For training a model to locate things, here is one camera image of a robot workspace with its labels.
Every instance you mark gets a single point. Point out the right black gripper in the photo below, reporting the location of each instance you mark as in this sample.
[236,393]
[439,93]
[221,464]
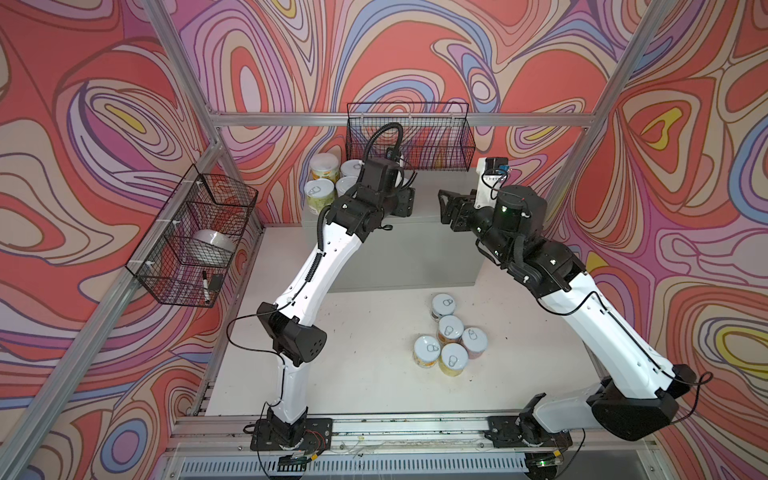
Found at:
[463,203]

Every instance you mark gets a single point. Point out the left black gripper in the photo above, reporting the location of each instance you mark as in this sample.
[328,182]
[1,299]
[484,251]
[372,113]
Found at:
[406,199]

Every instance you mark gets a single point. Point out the pink label can plain lid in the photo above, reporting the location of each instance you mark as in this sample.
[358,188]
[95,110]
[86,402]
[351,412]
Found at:
[344,184]

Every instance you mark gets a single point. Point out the yellow orange label can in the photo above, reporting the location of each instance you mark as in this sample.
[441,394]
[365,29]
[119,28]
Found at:
[325,166]

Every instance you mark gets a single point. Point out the green label can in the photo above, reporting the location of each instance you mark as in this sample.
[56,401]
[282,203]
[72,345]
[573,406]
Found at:
[319,193]

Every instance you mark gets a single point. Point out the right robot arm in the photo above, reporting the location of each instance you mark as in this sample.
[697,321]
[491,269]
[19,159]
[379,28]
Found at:
[640,392]

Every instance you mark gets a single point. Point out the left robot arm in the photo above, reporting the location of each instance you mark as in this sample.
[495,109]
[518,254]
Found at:
[289,321]

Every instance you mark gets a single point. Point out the grey metal cabinet box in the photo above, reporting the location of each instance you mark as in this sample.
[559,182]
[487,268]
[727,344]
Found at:
[419,252]

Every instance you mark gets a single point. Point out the red label can right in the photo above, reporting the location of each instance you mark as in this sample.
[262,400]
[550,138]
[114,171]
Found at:
[475,341]

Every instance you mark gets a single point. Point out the silver tape roll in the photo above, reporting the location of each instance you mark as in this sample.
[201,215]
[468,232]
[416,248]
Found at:
[215,239]

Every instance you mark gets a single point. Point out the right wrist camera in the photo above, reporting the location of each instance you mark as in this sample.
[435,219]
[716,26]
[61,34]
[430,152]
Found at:
[492,173]

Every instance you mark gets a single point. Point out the black wire basket back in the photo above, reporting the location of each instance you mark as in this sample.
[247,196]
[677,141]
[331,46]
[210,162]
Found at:
[433,136]

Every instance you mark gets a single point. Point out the black wire basket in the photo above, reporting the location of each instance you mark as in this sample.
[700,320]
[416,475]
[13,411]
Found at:
[170,268]
[433,136]

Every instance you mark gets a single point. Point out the black wire basket left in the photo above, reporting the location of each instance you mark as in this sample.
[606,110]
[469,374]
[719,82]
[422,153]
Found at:
[170,268]

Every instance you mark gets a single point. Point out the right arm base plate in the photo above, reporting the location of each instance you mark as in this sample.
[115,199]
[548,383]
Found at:
[523,432]

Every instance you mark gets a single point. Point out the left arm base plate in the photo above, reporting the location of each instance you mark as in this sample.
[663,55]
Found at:
[310,436]

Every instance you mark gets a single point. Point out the aluminium front rail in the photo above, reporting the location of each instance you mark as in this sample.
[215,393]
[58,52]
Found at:
[441,432]

